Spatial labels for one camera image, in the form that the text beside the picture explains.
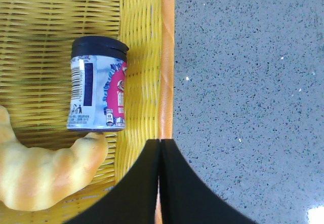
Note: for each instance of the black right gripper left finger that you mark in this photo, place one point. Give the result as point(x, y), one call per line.
point(133, 199)

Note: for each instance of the yellow plastic basket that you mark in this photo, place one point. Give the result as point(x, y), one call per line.
point(40, 86)

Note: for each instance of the toy croissant bread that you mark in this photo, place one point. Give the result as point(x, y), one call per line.
point(34, 179)

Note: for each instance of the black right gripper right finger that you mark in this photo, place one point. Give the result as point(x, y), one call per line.
point(185, 198)

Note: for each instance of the small labelled bottle dark cap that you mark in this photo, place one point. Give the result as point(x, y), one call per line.
point(98, 73)

